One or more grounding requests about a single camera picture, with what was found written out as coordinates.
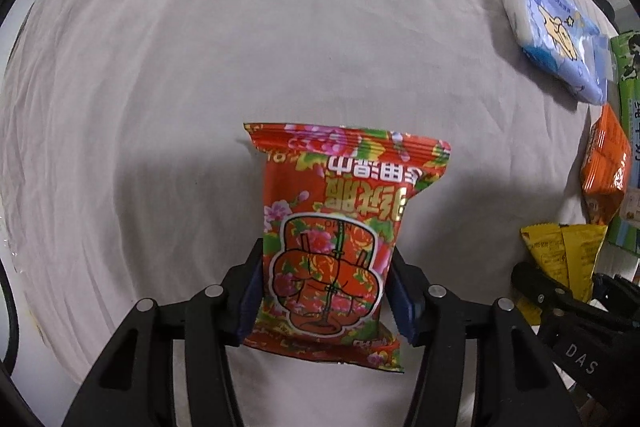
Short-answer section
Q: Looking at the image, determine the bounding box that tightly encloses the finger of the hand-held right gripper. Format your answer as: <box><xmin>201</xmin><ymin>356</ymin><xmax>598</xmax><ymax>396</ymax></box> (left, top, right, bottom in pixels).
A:
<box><xmin>592</xmin><ymin>273</ymin><xmax>640</xmax><ymax>314</ymax></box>
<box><xmin>511</xmin><ymin>260</ymin><xmax>608</xmax><ymax>329</ymax></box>

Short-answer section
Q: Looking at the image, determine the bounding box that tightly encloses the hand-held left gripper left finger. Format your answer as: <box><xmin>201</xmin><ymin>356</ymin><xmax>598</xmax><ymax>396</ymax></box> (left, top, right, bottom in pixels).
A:
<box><xmin>60</xmin><ymin>238</ymin><xmax>266</xmax><ymax>427</ymax></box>

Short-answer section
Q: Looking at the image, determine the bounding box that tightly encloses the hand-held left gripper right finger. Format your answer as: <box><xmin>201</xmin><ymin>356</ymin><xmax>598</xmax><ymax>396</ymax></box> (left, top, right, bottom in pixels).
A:
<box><xmin>388</xmin><ymin>246</ymin><xmax>585</xmax><ymax>427</ymax></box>

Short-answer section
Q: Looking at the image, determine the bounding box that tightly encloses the red floral wet wipes packet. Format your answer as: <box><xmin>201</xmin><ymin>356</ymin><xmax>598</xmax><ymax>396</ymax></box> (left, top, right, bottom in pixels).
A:
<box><xmin>243</xmin><ymin>122</ymin><xmax>453</xmax><ymax>373</ymax></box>

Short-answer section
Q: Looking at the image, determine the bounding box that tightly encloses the yellow snack packet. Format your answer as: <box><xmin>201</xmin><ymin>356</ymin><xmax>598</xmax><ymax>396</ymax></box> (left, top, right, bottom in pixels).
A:
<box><xmin>516</xmin><ymin>223</ymin><xmax>609</xmax><ymax>326</ymax></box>

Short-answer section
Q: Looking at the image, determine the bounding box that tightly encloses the orange snack packet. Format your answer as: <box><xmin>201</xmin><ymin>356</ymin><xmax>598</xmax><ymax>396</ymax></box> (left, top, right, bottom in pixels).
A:
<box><xmin>579</xmin><ymin>103</ymin><xmax>632</xmax><ymax>226</ymax></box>

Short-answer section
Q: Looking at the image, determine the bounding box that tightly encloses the green printed packet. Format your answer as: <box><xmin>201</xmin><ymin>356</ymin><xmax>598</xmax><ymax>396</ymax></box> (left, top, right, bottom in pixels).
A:
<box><xmin>604</xmin><ymin>30</ymin><xmax>640</xmax><ymax>256</ymax></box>

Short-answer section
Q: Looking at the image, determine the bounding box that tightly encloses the white bed sheet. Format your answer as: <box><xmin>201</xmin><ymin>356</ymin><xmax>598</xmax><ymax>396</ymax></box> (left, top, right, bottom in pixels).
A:
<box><xmin>0</xmin><ymin>0</ymin><xmax>640</xmax><ymax>427</ymax></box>

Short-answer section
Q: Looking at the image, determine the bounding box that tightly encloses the blue cartoon tissue pack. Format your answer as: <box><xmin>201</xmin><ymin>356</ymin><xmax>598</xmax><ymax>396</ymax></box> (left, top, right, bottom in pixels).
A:
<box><xmin>501</xmin><ymin>0</ymin><xmax>609</xmax><ymax>104</ymax></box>

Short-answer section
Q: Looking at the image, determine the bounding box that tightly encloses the black cable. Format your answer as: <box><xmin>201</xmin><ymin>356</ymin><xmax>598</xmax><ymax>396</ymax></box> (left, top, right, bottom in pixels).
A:
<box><xmin>0</xmin><ymin>264</ymin><xmax>21</xmax><ymax>365</ymax></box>

